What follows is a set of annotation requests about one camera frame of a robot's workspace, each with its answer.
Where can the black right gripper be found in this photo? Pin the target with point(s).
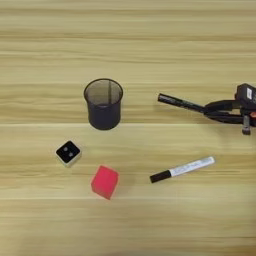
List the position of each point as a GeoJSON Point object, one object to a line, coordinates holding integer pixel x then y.
{"type": "Point", "coordinates": [250, 116]}

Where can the black marker pen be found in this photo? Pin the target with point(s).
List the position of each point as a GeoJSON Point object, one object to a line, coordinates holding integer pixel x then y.
{"type": "Point", "coordinates": [180, 102]}

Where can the white marker black cap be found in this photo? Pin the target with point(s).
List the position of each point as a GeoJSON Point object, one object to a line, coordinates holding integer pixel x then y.
{"type": "Point", "coordinates": [186, 168]}

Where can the black mesh pen cup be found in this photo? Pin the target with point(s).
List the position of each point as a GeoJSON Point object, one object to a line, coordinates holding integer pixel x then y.
{"type": "Point", "coordinates": [103, 115]}

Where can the small black box white label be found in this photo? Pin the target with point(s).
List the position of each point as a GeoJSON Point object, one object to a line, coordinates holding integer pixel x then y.
{"type": "Point", "coordinates": [246, 95]}

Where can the red foam cube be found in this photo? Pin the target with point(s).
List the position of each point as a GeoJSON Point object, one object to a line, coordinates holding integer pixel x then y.
{"type": "Point", "coordinates": [105, 183]}

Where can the small black white cube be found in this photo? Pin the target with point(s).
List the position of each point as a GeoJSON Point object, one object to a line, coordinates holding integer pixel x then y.
{"type": "Point", "coordinates": [68, 153]}

